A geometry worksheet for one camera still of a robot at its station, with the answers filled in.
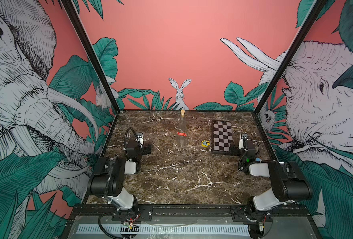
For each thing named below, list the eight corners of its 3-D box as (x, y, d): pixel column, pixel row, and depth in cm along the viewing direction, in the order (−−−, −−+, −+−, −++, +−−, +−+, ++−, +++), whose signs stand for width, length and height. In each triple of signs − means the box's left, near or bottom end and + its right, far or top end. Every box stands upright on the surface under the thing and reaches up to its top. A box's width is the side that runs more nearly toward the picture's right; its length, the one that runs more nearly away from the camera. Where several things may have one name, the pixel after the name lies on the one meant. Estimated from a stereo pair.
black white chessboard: (211, 153, 99) (212, 150, 96) (211, 121, 117) (212, 119, 114) (233, 155, 98) (235, 153, 95) (229, 123, 116) (231, 120, 113)
